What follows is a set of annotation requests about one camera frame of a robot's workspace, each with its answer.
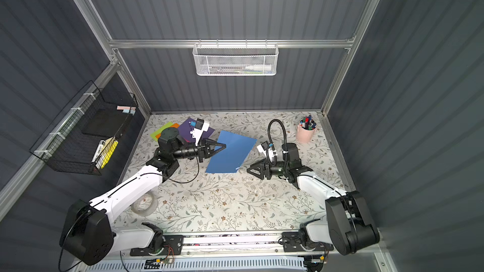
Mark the lime green paper sheet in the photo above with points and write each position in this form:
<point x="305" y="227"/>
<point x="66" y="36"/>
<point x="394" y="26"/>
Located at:
<point x="157" y="133"/>

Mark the white mesh wall basket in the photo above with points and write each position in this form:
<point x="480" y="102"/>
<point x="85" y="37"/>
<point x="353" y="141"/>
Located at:
<point x="235" y="61"/>

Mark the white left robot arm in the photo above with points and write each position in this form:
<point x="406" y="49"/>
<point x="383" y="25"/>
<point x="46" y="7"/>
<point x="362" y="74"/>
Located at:
<point x="89" y="233"/>

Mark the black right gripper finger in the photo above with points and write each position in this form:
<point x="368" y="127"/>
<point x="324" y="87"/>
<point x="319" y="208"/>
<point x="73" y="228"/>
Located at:
<point x="258" y="175"/>
<point x="257" y="167"/>

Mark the black wire wall basket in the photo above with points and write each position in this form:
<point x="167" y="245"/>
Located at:
<point x="84" y="140"/>

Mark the blue paper sheet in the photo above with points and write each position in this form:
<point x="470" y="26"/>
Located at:
<point x="230" y="159"/>

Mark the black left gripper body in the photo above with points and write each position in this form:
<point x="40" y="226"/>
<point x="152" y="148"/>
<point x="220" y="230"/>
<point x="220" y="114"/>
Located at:
<point x="204" y="151"/>

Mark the pink pen cup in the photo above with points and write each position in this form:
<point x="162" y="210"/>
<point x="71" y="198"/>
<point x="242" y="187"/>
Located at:
<point x="306" y="129"/>

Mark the aluminium frame post left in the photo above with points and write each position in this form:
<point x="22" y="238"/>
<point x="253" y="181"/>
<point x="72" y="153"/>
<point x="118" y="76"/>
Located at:
<point x="97" y="26"/>

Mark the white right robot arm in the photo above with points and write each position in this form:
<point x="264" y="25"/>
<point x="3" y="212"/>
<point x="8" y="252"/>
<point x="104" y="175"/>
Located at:
<point x="347" y="226"/>

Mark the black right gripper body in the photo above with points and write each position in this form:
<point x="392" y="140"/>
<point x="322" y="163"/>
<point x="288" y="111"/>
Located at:
<point x="268" y="169"/>

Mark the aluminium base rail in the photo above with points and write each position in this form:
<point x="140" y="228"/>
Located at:
<point x="241" y="243"/>

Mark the purple paper sheet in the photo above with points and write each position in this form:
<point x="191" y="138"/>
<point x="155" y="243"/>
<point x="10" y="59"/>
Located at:
<point x="186" y="128"/>

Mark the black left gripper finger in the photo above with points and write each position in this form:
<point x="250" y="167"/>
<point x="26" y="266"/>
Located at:
<point x="210" y="152"/>
<point x="215" y="145"/>

